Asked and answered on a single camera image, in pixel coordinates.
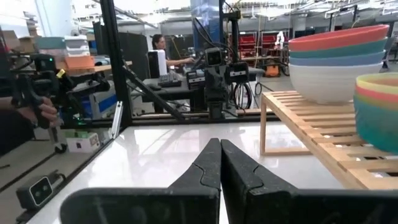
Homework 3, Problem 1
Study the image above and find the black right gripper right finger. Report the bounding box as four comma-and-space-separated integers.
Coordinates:
220, 139, 398, 224

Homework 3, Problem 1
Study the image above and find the rack with red bins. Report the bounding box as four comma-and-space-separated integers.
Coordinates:
238, 30, 289, 60

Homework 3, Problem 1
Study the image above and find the orange vacuum cleaner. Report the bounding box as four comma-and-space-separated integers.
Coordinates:
264, 63, 282, 78

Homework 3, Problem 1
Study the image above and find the white labelled box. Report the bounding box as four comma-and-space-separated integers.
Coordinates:
66, 132, 101, 154

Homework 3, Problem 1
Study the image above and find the blue bowl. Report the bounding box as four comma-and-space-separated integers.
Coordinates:
288, 50, 386, 67

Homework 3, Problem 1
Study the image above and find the table-level camera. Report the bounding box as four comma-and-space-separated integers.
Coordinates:
15, 170, 67, 210

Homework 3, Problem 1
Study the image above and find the wooden slatted shelf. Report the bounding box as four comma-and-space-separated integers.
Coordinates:
259, 90, 398, 190

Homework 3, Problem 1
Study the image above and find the person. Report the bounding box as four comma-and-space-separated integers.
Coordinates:
151, 33, 196, 68

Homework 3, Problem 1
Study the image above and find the teal storage box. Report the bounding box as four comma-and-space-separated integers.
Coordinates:
35, 36, 66, 50

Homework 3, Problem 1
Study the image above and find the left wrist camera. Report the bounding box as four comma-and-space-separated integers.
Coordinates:
205, 47, 223, 67

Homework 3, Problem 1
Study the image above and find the black aluminium table frame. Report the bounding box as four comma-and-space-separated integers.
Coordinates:
0, 0, 280, 224

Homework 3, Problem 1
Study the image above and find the rainbow striped bowl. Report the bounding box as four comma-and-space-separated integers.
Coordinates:
353, 72, 398, 155

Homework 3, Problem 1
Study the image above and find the white flat bar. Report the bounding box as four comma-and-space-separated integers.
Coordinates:
111, 100, 124, 140

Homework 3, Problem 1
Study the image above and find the orange storage box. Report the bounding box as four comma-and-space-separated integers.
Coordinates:
64, 55, 96, 70

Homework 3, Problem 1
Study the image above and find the person's forearm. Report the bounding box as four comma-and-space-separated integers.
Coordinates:
0, 95, 35, 156

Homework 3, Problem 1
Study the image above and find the white bowl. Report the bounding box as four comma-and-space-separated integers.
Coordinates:
288, 61, 384, 105

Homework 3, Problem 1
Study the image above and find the blue column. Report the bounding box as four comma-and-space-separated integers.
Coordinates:
190, 0, 225, 50

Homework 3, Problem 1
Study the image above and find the person's hand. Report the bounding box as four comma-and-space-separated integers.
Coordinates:
17, 96, 59, 129

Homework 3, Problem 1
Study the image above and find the black desk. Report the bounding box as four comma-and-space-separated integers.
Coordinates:
141, 67, 265, 113

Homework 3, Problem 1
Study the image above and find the coiled black cable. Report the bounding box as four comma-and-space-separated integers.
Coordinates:
232, 81, 253, 110

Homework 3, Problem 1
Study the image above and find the green bowl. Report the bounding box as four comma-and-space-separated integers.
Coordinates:
288, 37, 389, 59

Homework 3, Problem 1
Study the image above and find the red bowl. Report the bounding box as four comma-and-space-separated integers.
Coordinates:
287, 24, 390, 52

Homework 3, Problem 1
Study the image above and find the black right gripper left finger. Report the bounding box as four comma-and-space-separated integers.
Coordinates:
59, 138, 222, 224

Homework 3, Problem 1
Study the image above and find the black keyboard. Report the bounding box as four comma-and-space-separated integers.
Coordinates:
157, 72, 183, 88

